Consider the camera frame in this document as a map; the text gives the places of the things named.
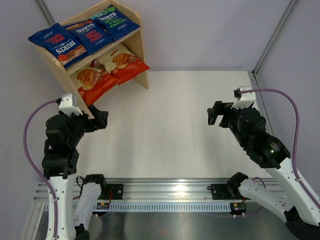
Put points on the Burts sea salt vinegar bag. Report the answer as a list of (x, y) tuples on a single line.
[(116, 24)]

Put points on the grey aluminium frame post right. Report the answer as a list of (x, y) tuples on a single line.
[(275, 35)]

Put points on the Burts spicy sweet chilli bag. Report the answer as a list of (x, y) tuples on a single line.
[(90, 34)]

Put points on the grey aluminium frame post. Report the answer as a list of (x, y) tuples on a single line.
[(46, 12), (275, 35)]

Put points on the grey aluminium frame post left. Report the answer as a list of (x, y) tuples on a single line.
[(46, 12)]

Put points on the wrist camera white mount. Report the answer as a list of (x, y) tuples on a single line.
[(243, 100), (68, 105)]

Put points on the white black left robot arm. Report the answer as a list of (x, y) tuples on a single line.
[(64, 132)]

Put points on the cassava chips bag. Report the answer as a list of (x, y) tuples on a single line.
[(122, 63), (92, 82)]

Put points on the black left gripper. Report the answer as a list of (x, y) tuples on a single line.
[(99, 121)]

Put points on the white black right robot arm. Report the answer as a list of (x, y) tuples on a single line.
[(296, 209)]

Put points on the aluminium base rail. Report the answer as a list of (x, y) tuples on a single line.
[(166, 189)]

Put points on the light wooden two-tier shelf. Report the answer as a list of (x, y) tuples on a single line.
[(133, 42)]

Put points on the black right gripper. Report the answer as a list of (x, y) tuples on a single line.
[(219, 106)]

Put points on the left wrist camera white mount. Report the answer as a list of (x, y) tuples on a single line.
[(68, 105)]

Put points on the white slotted cable duct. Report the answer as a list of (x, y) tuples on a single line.
[(210, 207)]

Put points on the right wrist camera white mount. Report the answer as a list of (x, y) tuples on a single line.
[(243, 100)]

